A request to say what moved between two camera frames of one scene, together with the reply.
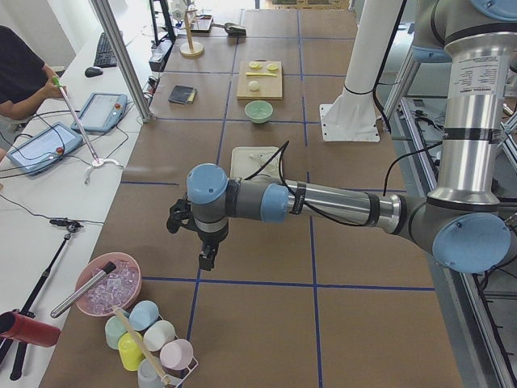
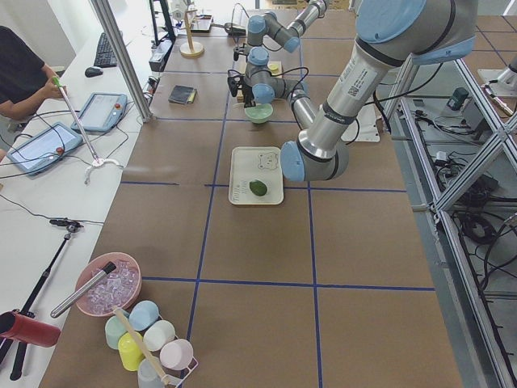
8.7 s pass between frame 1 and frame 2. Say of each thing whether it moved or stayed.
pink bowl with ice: stayed
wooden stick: stayed
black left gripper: moved
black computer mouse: stayed
